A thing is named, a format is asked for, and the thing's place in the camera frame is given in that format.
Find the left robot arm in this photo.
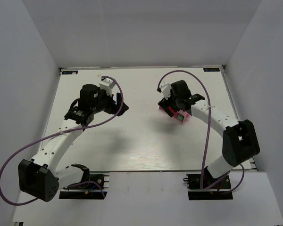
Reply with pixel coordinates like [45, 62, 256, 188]
[18, 78, 129, 202]

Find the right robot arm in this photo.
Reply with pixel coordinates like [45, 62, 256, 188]
[158, 80, 260, 189]

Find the green wooden block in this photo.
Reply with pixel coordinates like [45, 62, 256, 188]
[177, 114, 184, 121]

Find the left blue table label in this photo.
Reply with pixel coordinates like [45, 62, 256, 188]
[62, 71, 78, 75]

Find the blue table label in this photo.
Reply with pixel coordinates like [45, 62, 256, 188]
[62, 71, 78, 75]
[203, 68, 220, 72]

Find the right blue table label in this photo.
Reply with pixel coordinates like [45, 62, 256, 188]
[203, 68, 220, 72]

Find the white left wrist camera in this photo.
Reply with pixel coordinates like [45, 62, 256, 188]
[100, 78, 115, 90]

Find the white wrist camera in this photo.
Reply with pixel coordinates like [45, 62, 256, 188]
[100, 78, 115, 90]
[158, 81, 171, 100]

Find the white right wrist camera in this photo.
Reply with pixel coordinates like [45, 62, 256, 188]
[158, 81, 171, 100]

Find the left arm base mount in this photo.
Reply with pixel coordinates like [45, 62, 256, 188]
[59, 172, 109, 200]

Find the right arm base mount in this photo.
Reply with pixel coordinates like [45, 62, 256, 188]
[183, 173, 234, 201]

